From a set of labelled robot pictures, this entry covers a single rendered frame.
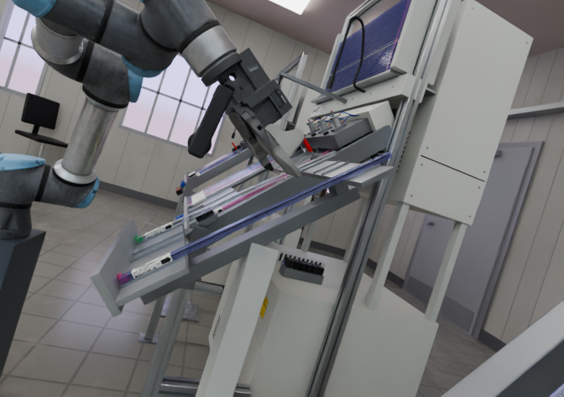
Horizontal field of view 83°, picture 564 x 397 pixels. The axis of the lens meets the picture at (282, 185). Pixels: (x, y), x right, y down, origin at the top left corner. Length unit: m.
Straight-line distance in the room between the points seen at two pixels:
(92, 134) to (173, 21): 0.60
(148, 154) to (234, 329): 4.79
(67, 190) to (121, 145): 4.31
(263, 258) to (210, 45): 0.39
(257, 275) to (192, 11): 0.47
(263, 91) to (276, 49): 5.19
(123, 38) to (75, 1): 0.07
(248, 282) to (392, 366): 0.81
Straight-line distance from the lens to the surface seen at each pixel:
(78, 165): 1.12
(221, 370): 0.74
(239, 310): 0.69
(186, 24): 0.51
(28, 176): 1.17
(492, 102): 1.40
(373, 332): 1.25
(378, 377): 1.35
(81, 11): 0.58
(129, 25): 0.59
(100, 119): 1.02
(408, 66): 1.15
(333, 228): 5.85
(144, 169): 5.39
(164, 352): 1.02
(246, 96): 0.52
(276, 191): 0.94
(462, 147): 1.29
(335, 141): 1.06
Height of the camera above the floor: 0.94
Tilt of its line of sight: 1 degrees down
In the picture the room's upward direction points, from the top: 18 degrees clockwise
